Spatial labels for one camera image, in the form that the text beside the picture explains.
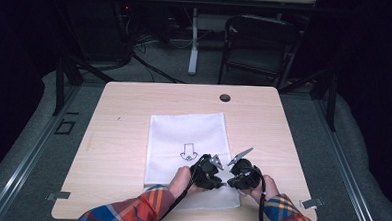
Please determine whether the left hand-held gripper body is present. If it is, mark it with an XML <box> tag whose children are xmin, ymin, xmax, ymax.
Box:
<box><xmin>189</xmin><ymin>152</ymin><xmax>226</xmax><ymax>191</ymax></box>

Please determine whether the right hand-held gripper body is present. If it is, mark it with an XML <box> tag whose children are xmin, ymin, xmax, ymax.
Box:
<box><xmin>226</xmin><ymin>146</ymin><xmax>265</xmax><ymax>191</ymax></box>

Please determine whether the white cloth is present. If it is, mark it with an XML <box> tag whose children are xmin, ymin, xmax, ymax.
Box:
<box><xmin>142</xmin><ymin>108</ymin><xmax>246</xmax><ymax>215</ymax></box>

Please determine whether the person's left hand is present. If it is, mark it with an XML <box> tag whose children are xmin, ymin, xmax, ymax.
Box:
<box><xmin>167</xmin><ymin>164</ymin><xmax>210</xmax><ymax>202</ymax></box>

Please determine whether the person's right hand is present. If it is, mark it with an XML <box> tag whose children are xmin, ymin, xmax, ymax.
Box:
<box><xmin>241</xmin><ymin>173</ymin><xmax>281</xmax><ymax>206</ymax></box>

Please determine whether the white desk leg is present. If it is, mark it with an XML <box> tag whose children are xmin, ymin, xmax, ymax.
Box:
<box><xmin>187</xmin><ymin>7</ymin><xmax>202</xmax><ymax>77</ymax></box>

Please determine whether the black folding chair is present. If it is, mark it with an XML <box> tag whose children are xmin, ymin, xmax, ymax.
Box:
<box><xmin>216</xmin><ymin>12</ymin><xmax>303</xmax><ymax>91</ymax></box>

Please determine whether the dark computer tower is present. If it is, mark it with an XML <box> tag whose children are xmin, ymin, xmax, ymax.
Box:
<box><xmin>109</xmin><ymin>0</ymin><xmax>137</xmax><ymax>64</ymax></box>

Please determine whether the right hand-held gripper black cable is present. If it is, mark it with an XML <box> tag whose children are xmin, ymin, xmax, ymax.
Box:
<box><xmin>258</xmin><ymin>174</ymin><xmax>269</xmax><ymax>221</ymax></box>

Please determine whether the hand-held gripper black cable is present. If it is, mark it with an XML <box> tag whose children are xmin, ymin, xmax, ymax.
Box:
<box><xmin>158</xmin><ymin>153</ymin><xmax>206</xmax><ymax>221</ymax></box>
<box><xmin>258</xmin><ymin>174</ymin><xmax>269</xmax><ymax>221</ymax></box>

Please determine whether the left hand-held gripper black cable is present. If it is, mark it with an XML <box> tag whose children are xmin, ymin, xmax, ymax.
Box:
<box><xmin>158</xmin><ymin>153</ymin><xmax>206</xmax><ymax>221</ymax></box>

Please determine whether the grey metal table bracket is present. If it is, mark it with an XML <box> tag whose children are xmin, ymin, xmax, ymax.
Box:
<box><xmin>45</xmin><ymin>190</ymin><xmax>71</xmax><ymax>203</ymax></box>
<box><xmin>299</xmin><ymin>195</ymin><xmax>325</xmax><ymax>211</ymax></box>

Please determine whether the metal floor rail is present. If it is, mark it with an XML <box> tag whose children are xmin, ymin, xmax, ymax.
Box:
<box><xmin>305</xmin><ymin>97</ymin><xmax>388</xmax><ymax>221</ymax></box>
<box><xmin>0</xmin><ymin>81</ymin><xmax>83</xmax><ymax>221</ymax></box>

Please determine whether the black frame post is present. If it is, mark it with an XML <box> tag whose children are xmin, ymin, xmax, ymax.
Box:
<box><xmin>52</xmin><ymin>54</ymin><xmax>68</xmax><ymax>117</ymax></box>
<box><xmin>325</xmin><ymin>68</ymin><xmax>340</xmax><ymax>133</ymax></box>

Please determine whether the black floor cable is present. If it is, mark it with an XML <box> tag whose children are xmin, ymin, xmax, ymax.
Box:
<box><xmin>129</xmin><ymin>52</ymin><xmax>188</xmax><ymax>85</ymax></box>

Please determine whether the black horizontal frame bar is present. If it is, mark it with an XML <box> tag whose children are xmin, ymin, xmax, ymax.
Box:
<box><xmin>60</xmin><ymin>0</ymin><xmax>323</xmax><ymax>12</ymax></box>

